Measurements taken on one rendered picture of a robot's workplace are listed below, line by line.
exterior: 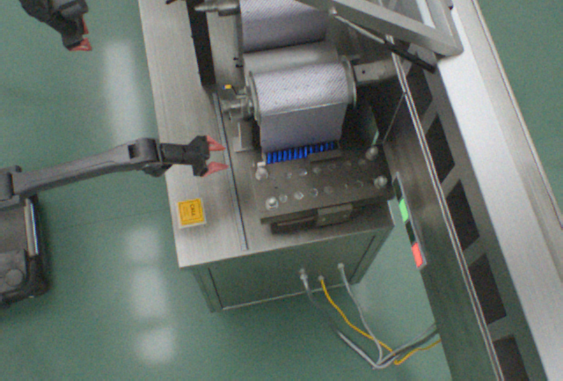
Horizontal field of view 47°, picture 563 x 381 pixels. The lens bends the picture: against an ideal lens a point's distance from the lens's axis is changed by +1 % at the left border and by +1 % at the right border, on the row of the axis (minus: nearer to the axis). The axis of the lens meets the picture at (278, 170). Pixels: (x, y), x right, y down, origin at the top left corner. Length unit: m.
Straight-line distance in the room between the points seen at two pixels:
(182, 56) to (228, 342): 1.22
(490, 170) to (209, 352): 1.78
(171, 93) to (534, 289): 1.34
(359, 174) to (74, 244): 1.52
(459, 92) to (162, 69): 1.16
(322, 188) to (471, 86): 0.67
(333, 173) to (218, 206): 0.37
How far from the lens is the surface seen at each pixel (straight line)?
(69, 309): 2.90
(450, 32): 1.34
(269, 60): 1.78
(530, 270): 1.21
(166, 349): 2.79
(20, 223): 2.80
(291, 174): 1.84
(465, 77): 1.32
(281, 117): 1.68
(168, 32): 2.26
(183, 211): 1.93
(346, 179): 1.85
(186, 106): 2.10
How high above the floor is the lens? 2.74
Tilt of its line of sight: 68 degrees down
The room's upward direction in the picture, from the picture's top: 3 degrees clockwise
